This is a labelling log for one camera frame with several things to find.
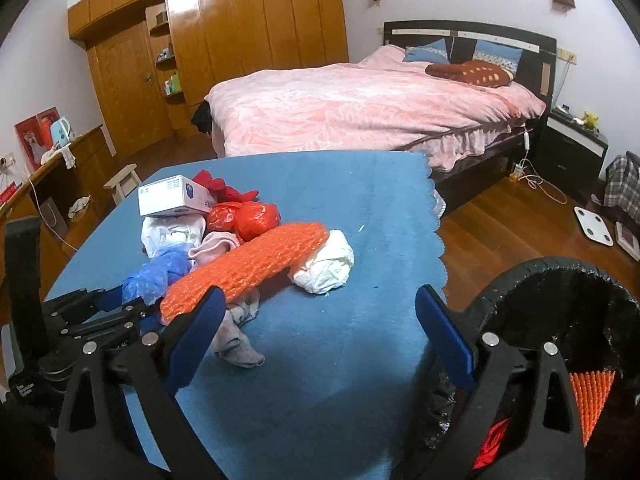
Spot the brown dotted pillow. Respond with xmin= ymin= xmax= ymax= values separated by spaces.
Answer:
xmin=425 ymin=60 xmax=515 ymax=87

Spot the white crumpled cloth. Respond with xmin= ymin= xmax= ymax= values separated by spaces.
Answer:
xmin=67 ymin=195 xmax=93 ymax=221

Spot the red plastic scrap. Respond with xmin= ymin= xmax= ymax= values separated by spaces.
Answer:
xmin=472 ymin=417 xmax=511 ymax=470

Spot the orange bubble wrap roll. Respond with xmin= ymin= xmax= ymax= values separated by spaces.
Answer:
xmin=160 ymin=221 xmax=331 ymax=326

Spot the brown paper bag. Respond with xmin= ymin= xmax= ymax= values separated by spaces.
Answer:
xmin=40 ymin=197 xmax=68 ymax=241

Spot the crinkled red plastic bag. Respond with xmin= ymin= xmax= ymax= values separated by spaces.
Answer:
xmin=206 ymin=201 xmax=243 ymax=233

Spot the wooden wardrobe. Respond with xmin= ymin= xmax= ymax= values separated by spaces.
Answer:
xmin=67 ymin=0 xmax=350 ymax=158

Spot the black cloth bundle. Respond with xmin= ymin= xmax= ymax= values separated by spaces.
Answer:
xmin=190 ymin=101 xmax=215 ymax=136

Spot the light blue kettle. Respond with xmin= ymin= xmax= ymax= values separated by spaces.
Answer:
xmin=50 ymin=116 xmax=76 ymax=145

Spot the white hanging cloth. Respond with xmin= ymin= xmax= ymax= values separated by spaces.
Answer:
xmin=50 ymin=142 xmax=77 ymax=168

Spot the wooden door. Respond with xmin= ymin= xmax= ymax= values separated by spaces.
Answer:
xmin=87 ymin=22 xmax=173 ymax=158

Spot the dark wooden bed frame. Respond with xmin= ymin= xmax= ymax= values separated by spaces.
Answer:
xmin=382 ymin=20 xmax=558 ymax=206

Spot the thin white cable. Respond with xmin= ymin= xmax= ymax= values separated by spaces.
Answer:
xmin=27 ymin=175 xmax=76 ymax=252

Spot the white charger cable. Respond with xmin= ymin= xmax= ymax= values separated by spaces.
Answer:
xmin=512 ymin=130 xmax=568 ymax=206

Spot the black waste bin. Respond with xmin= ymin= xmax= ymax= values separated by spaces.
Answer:
xmin=425 ymin=256 xmax=640 ymax=480

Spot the orange spiky wrap piece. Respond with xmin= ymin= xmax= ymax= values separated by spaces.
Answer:
xmin=570 ymin=371 xmax=617 ymax=448

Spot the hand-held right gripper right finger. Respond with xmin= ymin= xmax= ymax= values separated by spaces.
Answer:
xmin=400 ymin=284 xmax=587 ymax=480

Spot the blue pillow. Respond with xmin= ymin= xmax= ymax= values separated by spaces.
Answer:
xmin=402 ymin=38 xmax=448 ymax=64
xmin=472 ymin=40 xmax=523 ymax=73

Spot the crumpled white paper ball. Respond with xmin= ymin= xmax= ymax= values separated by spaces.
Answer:
xmin=289 ymin=229 xmax=356 ymax=295

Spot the red picture board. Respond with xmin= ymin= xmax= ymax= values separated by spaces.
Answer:
xmin=14 ymin=106 xmax=61 ymax=171

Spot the blue plastic bag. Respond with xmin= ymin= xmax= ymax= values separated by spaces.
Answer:
xmin=121 ymin=246 xmax=193 ymax=311

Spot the white printed plastic bag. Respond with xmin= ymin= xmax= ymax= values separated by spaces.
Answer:
xmin=141 ymin=215 xmax=208 ymax=261

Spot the bed with pink cover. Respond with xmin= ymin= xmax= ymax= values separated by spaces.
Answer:
xmin=205 ymin=44 xmax=548 ymax=173

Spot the blue tablecloth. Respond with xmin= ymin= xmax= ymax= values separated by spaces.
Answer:
xmin=42 ymin=150 xmax=448 ymax=480

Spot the plaid garment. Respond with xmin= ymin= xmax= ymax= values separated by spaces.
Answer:
xmin=602 ymin=152 xmax=640 ymax=223

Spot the pink sock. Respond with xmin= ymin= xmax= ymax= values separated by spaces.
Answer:
xmin=187 ymin=230 xmax=243 ymax=268
xmin=210 ymin=292 xmax=267 ymax=369

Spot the smooth red plastic bag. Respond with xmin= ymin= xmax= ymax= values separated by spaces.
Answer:
xmin=235 ymin=201 xmax=282 ymax=242

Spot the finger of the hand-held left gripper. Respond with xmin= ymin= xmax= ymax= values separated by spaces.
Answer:
xmin=44 ymin=287 xmax=153 ymax=318
xmin=50 ymin=310 xmax=168 ymax=358

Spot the white bathroom scale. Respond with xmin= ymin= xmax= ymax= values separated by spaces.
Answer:
xmin=573 ymin=206 xmax=615 ymax=247

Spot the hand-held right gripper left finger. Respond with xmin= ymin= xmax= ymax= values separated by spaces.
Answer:
xmin=54 ymin=285 xmax=228 ymax=480

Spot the white wooden stool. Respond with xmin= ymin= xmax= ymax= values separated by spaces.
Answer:
xmin=103 ymin=164 xmax=140 ymax=206

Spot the long wooden sideboard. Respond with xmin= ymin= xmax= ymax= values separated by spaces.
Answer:
xmin=0 ymin=124 xmax=119 ymax=311

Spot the black nightstand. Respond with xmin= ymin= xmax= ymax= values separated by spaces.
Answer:
xmin=542 ymin=107 xmax=610 ymax=196

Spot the book on floor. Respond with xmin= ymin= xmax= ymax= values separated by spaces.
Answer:
xmin=614 ymin=220 xmax=640 ymax=256

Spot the white tissue pack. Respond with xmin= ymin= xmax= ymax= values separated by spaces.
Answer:
xmin=137 ymin=175 xmax=217 ymax=218

